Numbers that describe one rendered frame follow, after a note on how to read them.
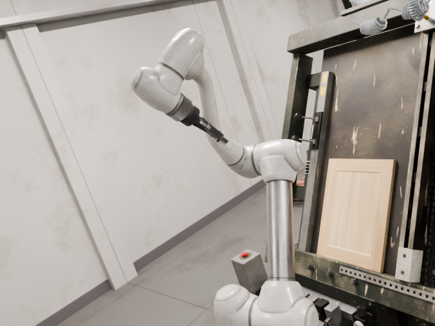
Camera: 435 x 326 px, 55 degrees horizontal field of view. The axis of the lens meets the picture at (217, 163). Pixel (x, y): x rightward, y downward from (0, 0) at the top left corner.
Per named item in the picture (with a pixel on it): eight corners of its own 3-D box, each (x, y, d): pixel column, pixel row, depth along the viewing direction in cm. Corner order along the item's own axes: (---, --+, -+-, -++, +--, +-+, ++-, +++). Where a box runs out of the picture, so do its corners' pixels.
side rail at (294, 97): (281, 242, 242) (267, 240, 236) (306, 59, 249) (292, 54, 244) (288, 244, 237) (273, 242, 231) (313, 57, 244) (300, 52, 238)
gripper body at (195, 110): (195, 104, 139) (215, 119, 144) (186, 101, 146) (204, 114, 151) (183, 123, 138) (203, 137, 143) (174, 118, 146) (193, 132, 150)
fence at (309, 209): (303, 249, 218) (298, 249, 216) (327, 74, 224) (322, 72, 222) (310, 251, 213) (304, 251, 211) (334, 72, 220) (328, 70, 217)
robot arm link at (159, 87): (171, 117, 134) (191, 83, 135) (132, 90, 125) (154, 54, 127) (157, 114, 143) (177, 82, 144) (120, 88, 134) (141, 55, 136)
